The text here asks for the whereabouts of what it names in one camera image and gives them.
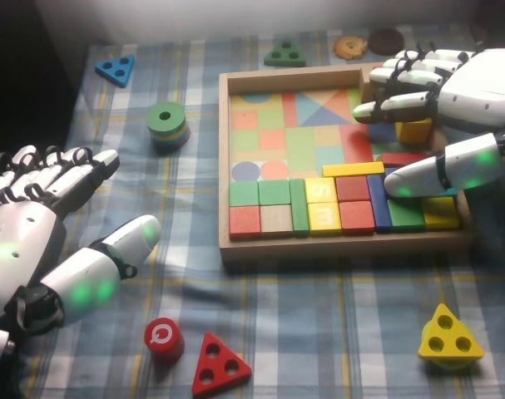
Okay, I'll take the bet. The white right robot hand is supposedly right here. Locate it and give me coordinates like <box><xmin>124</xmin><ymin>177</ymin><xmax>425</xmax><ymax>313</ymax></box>
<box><xmin>352</xmin><ymin>41</ymin><xmax>505</xmax><ymax>200</ymax></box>

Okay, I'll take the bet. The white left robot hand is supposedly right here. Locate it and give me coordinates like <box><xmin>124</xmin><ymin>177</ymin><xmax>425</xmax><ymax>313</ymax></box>
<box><xmin>0</xmin><ymin>144</ymin><xmax>162</xmax><ymax>337</ymax></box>

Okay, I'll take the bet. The yellow rectangular block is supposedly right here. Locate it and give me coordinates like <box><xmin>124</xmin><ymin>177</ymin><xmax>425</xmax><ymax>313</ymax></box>
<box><xmin>394</xmin><ymin>117</ymin><xmax>434</xmax><ymax>146</ymax></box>

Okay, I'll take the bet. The red cylinder block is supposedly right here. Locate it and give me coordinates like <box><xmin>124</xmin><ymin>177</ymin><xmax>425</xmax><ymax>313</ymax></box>
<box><xmin>143</xmin><ymin>318</ymin><xmax>186</xmax><ymax>362</ymax></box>

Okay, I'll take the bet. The green triangle block with holes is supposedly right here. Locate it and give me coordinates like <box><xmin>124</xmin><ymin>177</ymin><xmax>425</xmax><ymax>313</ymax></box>
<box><xmin>263</xmin><ymin>40</ymin><xmax>307</xmax><ymax>67</ymax></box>

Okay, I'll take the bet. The blue triangle block with holes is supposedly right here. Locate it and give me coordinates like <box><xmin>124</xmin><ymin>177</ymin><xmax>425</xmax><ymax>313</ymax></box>
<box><xmin>94</xmin><ymin>53</ymin><xmax>136</xmax><ymax>89</ymax></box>

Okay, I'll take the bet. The wooden block tray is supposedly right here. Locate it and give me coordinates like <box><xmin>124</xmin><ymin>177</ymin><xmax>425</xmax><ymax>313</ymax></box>
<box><xmin>217</xmin><ymin>62</ymin><xmax>477</xmax><ymax>262</ymax></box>

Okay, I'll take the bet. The red triangle block with holes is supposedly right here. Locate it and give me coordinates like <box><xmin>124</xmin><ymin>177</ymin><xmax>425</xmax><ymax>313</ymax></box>
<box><xmin>191</xmin><ymin>331</ymin><xmax>253</xmax><ymax>398</ymax></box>

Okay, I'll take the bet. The yellow triangle block with holes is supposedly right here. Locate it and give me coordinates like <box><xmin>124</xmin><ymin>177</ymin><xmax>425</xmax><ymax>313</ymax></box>
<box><xmin>417</xmin><ymin>303</ymin><xmax>485</xmax><ymax>372</ymax></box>

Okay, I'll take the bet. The dark chocolate cookie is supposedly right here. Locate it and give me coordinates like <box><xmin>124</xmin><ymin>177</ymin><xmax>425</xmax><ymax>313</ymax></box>
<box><xmin>367</xmin><ymin>27</ymin><xmax>405</xmax><ymax>57</ymax></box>

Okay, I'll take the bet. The tan flower cookie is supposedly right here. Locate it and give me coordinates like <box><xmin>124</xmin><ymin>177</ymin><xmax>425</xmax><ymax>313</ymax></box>
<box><xmin>333</xmin><ymin>35</ymin><xmax>369</xmax><ymax>61</ymax></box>

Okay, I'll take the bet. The white backdrop board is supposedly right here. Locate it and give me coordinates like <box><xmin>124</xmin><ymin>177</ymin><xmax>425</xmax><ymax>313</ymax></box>
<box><xmin>33</xmin><ymin>0</ymin><xmax>505</xmax><ymax>45</ymax></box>

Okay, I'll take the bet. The blue plaid cloth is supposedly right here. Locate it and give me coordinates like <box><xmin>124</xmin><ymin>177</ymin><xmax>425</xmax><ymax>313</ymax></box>
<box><xmin>10</xmin><ymin>24</ymin><xmax>505</xmax><ymax>399</ymax></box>

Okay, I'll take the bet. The dark red wooden ring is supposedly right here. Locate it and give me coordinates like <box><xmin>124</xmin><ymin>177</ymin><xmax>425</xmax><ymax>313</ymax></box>
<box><xmin>154</xmin><ymin>143</ymin><xmax>191</xmax><ymax>155</ymax></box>

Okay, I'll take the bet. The blue wooden ring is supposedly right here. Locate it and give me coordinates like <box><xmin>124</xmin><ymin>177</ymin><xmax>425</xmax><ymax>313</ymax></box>
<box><xmin>151</xmin><ymin>136</ymin><xmax>191</xmax><ymax>148</ymax></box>

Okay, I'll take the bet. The green wooden ring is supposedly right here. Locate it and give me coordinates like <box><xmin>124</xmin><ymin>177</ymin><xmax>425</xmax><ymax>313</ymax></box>
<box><xmin>146</xmin><ymin>101</ymin><xmax>187</xmax><ymax>135</ymax></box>

